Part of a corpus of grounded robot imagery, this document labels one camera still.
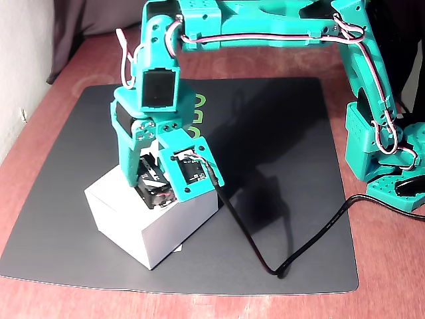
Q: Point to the white open cardboard box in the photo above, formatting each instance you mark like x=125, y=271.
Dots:
x=116, y=212

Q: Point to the small white wall item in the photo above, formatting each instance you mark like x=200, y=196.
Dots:
x=22, y=114

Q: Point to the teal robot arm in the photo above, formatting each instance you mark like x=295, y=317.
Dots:
x=265, y=26

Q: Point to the dark background object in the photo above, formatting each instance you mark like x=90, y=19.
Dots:
x=411, y=33

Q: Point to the teal framed camera module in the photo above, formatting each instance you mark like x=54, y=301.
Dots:
x=169, y=146

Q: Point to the black mat with green lettering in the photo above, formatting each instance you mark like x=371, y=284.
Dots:
x=299, y=149

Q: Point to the dark grey cloth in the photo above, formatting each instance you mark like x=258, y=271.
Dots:
x=93, y=16

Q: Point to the teal gripper with servo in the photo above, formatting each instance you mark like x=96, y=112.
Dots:
x=130, y=156

